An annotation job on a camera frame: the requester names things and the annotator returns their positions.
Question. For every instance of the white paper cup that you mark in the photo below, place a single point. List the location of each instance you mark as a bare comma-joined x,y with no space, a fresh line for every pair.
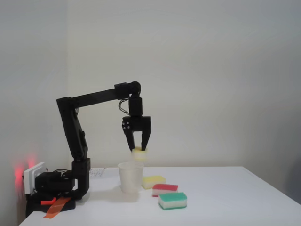
130,177

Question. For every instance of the orange table clamp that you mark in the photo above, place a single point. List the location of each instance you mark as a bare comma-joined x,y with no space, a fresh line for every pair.
56,207

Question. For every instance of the green and white sponge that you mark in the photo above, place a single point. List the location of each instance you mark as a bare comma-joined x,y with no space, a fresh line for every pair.
172,200

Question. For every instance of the red and white sponge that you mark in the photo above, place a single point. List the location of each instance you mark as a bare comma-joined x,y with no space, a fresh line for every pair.
164,189

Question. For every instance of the white power box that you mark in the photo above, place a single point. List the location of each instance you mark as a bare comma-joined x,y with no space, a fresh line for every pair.
31,177

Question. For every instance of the yellow and white sponge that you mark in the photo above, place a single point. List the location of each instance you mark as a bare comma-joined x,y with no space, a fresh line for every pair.
152,181
140,155

